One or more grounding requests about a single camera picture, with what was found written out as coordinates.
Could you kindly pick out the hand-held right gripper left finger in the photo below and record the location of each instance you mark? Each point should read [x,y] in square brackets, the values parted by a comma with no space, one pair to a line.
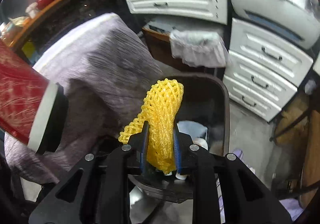
[143,161]

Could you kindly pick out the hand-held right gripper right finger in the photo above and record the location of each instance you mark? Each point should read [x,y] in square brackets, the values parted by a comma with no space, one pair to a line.
[178,159]

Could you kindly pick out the yellow foam net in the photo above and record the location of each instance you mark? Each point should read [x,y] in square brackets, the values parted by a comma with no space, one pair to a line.
[160,119]

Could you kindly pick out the dark trash bin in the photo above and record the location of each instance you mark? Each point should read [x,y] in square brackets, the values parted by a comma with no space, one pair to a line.
[215,104]

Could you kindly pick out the red gold patterned canister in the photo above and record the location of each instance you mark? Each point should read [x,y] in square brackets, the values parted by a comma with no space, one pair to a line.
[20,94]

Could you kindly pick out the purple grey tablecloth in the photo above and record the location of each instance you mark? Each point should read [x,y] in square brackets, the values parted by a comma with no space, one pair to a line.
[100,69]

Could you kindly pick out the bin with clear liner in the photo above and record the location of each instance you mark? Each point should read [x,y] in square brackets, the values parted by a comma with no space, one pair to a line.
[195,49]

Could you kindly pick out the white drawer chest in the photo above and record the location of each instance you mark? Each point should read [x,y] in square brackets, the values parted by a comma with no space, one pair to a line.
[265,69]

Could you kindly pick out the brown cardboard box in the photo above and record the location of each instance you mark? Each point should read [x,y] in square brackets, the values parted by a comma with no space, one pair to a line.
[312,151]

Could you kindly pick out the white wide drawer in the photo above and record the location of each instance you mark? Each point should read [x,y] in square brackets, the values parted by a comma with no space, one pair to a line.
[180,6]

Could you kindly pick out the white narrow drawer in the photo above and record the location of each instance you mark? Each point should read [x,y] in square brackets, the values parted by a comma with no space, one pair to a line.
[316,66]

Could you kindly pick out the white snack cup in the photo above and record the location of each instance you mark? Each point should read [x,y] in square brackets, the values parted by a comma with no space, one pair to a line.
[32,10]

